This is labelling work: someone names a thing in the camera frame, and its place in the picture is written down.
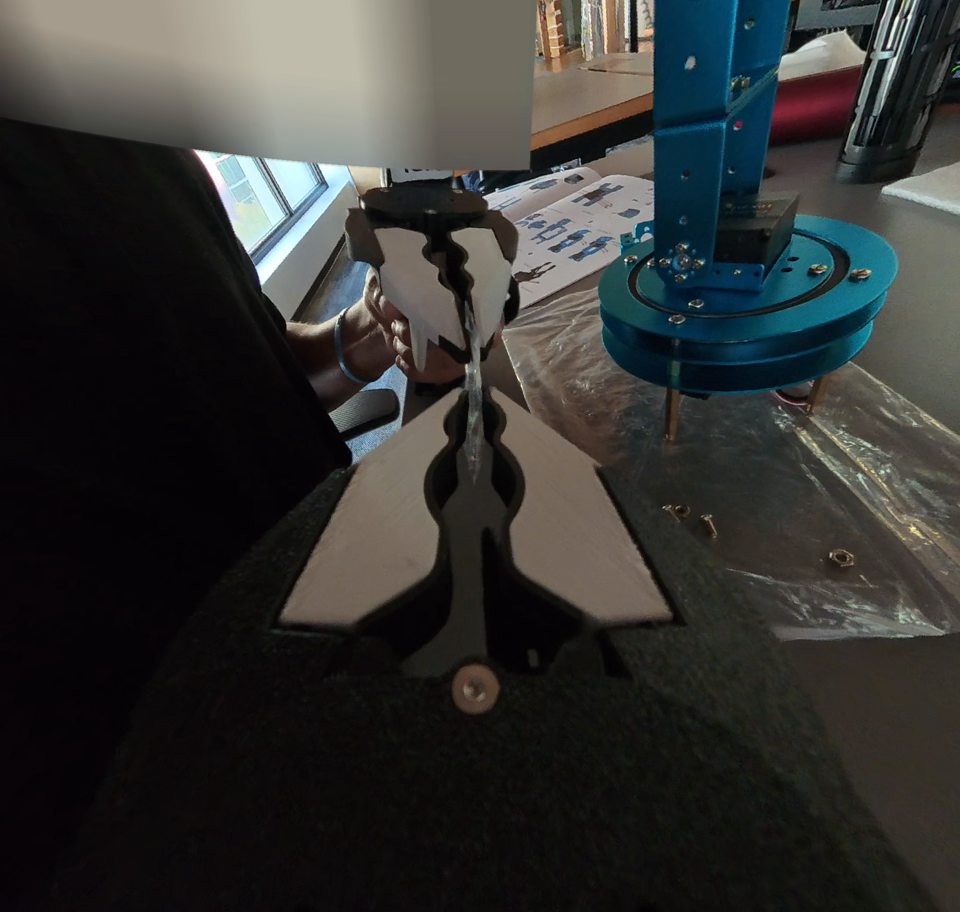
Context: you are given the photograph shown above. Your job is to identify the small clear screw bag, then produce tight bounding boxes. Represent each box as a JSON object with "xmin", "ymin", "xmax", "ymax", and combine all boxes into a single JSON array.
[{"xmin": 457, "ymin": 299, "xmax": 498, "ymax": 480}]

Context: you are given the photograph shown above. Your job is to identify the large paned window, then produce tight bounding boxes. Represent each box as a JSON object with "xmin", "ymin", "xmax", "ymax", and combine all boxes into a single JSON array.
[{"xmin": 191, "ymin": 149, "xmax": 355, "ymax": 266}]

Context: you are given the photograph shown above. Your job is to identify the large clear plastic bag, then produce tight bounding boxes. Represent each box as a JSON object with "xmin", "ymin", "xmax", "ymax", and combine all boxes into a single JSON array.
[{"xmin": 501, "ymin": 288, "xmax": 960, "ymax": 645}]

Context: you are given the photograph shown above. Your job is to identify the black ribbed cylinder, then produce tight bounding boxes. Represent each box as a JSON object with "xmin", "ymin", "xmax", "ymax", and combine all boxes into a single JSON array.
[{"xmin": 834, "ymin": 0, "xmax": 951, "ymax": 186}]

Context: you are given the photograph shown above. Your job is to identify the printed instruction sheet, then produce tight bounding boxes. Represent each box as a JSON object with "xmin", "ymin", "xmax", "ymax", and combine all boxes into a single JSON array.
[{"xmin": 482, "ymin": 168, "xmax": 659, "ymax": 311}]

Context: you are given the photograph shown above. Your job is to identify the grey table with wood edge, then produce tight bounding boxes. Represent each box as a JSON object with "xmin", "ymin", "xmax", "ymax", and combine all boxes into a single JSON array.
[{"xmin": 529, "ymin": 48, "xmax": 659, "ymax": 165}]

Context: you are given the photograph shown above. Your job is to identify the maroon padded roll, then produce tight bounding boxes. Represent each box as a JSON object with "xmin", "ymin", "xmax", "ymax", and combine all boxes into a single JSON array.
[{"xmin": 768, "ymin": 30, "xmax": 869, "ymax": 146}]

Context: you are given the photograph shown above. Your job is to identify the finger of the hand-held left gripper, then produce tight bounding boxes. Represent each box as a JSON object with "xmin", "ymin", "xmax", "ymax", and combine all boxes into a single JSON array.
[
  {"xmin": 378, "ymin": 225, "xmax": 474, "ymax": 375},
  {"xmin": 459, "ymin": 229, "xmax": 513, "ymax": 360}
]

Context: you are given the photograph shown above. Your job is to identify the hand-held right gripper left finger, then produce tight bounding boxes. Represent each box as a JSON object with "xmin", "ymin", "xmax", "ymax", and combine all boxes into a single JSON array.
[{"xmin": 279, "ymin": 390, "xmax": 481, "ymax": 633}]

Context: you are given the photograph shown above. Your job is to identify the white foam sheet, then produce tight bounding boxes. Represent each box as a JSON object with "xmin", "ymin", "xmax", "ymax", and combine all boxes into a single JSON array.
[{"xmin": 879, "ymin": 160, "xmax": 960, "ymax": 217}]

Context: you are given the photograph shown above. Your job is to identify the blue wristband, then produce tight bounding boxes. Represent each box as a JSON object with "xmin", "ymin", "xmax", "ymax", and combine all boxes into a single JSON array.
[{"xmin": 333, "ymin": 307, "xmax": 370, "ymax": 388}]

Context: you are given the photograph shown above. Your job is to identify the person's left hand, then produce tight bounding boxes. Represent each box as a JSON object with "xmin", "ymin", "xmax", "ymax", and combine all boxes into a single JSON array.
[{"xmin": 362, "ymin": 267, "xmax": 470, "ymax": 390}]

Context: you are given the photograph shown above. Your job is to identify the dark grey desk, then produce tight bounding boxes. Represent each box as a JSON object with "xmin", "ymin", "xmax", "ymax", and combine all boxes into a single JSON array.
[{"xmin": 397, "ymin": 132, "xmax": 960, "ymax": 912}]

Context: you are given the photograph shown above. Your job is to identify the grey fabric office chair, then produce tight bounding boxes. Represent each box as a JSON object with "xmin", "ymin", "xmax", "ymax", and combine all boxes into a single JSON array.
[{"xmin": 328, "ymin": 385, "xmax": 411, "ymax": 453}]

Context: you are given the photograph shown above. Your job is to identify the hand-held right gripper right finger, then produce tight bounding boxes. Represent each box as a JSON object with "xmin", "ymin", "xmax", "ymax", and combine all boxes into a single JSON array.
[{"xmin": 480, "ymin": 393, "xmax": 675, "ymax": 677}]

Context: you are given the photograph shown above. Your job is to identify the loose silver screws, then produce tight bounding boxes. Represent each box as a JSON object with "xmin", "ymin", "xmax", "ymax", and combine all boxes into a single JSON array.
[{"xmin": 660, "ymin": 501, "xmax": 721, "ymax": 540}]

